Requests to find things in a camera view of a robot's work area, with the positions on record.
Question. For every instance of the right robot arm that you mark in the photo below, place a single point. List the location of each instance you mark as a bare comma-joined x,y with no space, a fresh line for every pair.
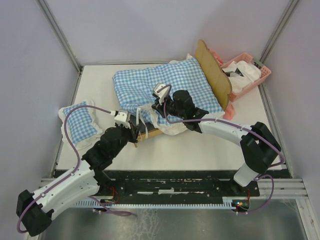
258,145

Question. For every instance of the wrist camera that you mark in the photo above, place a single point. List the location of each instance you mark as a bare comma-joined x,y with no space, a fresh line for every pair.
161,91
122,119

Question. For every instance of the aluminium corner post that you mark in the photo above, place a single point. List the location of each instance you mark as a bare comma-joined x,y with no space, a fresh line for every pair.
279,28
48,14

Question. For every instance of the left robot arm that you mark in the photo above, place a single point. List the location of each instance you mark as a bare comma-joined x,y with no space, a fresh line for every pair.
36,210

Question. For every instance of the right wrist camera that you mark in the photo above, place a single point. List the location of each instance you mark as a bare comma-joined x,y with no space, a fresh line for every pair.
161,91

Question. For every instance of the black white object in basket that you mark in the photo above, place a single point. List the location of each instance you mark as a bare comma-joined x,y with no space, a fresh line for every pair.
236,73

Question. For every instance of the white slotted cable duct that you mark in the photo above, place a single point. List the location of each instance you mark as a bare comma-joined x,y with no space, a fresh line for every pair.
227,204

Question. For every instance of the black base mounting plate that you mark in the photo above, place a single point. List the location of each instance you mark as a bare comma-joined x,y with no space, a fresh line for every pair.
175,186

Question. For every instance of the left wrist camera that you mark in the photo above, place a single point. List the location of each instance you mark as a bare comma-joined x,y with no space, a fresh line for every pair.
122,119

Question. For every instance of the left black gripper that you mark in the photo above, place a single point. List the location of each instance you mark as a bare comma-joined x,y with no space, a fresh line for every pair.
133,131

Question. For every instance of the white cloth in basket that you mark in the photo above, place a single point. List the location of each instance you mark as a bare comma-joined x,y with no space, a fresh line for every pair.
251,74

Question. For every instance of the blue checkered mattress cushion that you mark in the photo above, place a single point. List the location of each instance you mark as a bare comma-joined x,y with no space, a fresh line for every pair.
137,90

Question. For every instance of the small blue checkered pillow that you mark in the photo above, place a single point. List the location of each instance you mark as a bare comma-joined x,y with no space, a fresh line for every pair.
81,126

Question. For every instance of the wooden pet bed frame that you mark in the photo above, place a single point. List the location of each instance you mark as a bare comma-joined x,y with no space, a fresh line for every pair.
215,75

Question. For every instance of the right aluminium corner post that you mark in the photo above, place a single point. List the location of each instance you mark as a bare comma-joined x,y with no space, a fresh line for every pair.
279,28

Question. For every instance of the left aluminium corner post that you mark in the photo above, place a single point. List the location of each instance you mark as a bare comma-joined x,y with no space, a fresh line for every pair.
48,14

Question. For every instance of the pink crumpled cloth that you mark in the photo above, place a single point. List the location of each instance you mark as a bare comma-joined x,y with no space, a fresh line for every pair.
230,112

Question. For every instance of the pink plastic basket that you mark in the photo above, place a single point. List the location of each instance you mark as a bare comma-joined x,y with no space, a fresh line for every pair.
265,72

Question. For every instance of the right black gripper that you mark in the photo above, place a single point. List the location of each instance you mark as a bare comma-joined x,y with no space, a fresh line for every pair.
160,108

